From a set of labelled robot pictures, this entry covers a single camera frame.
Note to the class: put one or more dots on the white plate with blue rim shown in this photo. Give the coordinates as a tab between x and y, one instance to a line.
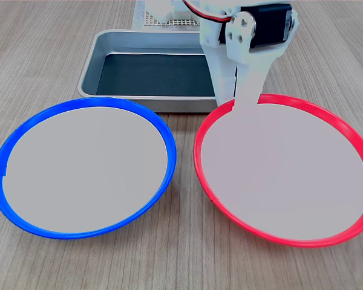
84	169

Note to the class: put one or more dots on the pale perforated base plate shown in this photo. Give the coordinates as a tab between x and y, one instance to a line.
139	18

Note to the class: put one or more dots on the white plate with red rim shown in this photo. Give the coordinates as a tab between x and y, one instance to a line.
284	172

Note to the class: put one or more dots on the black mat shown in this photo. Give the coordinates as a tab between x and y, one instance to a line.
154	75

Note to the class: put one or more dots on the steel tray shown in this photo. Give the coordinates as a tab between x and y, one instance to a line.
169	104

